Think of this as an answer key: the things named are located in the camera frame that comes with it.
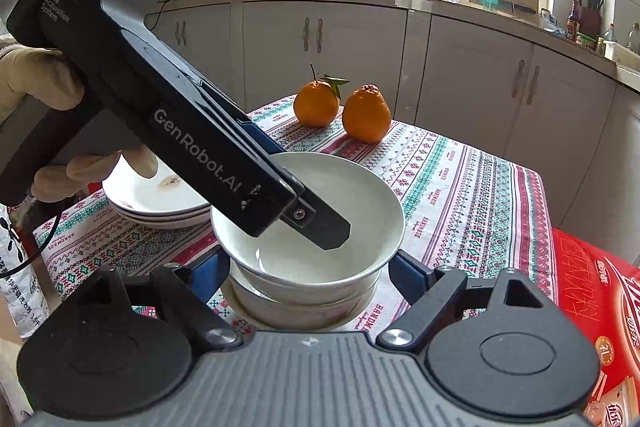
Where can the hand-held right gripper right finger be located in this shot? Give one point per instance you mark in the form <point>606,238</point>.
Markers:
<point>412,279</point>

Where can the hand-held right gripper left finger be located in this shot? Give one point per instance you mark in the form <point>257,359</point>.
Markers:
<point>212,277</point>

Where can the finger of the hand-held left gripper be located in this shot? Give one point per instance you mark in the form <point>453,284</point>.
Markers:
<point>325,227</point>

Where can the white plate with fruit print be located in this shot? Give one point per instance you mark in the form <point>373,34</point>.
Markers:
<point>170,224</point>
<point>165,217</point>

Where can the white plate with stain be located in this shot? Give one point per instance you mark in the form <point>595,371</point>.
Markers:
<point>175,194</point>

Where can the person's left hand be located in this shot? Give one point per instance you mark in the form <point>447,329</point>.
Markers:
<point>35,77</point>

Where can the patterned tablecloth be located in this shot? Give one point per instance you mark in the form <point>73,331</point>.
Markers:
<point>450,187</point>

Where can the bumpy orange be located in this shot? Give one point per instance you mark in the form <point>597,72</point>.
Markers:
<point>366,117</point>

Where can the orange with leaf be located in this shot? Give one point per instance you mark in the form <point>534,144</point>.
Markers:
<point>315,107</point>

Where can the red snack carton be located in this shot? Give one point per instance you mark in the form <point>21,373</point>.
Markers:
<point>600,307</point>

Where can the printed plastic bag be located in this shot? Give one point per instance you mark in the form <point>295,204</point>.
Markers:
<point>20,277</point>

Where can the grey kitchen countertop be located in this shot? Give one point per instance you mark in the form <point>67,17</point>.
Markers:
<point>450,7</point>

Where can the dark sauce bottle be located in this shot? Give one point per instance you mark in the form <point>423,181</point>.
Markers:
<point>572,27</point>

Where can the white plastic tray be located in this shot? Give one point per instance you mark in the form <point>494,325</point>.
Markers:
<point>622,57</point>

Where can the clear bottle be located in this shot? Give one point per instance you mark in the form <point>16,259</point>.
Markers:
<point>634,32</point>
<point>609,34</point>

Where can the knife block with knives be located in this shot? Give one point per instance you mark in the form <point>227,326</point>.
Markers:
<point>590,17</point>

